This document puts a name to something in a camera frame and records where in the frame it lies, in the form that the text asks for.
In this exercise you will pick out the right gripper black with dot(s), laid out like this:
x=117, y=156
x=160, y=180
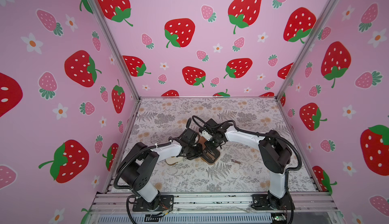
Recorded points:
x=211, y=148

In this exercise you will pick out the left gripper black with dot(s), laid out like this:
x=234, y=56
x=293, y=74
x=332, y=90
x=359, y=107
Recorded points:
x=198, y=153

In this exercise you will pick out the dark brown nail clipper case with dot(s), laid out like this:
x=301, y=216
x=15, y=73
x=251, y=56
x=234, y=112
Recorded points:
x=206, y=148

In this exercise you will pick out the cream nail clipper case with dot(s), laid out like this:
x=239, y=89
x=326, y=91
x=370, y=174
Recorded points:
x=174, y=160

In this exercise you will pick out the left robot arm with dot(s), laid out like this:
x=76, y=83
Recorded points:
x=135, y=171

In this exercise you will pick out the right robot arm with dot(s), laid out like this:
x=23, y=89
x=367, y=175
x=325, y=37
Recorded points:
x=279, y=156

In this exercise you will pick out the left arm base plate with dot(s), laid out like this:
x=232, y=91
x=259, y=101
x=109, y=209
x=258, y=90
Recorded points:
x=160, y=203

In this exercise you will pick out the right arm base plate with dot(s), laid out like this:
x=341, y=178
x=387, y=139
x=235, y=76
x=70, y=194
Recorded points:
x=270, y=202

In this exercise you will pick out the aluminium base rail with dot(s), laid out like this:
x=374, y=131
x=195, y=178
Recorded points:
x=216, y=202

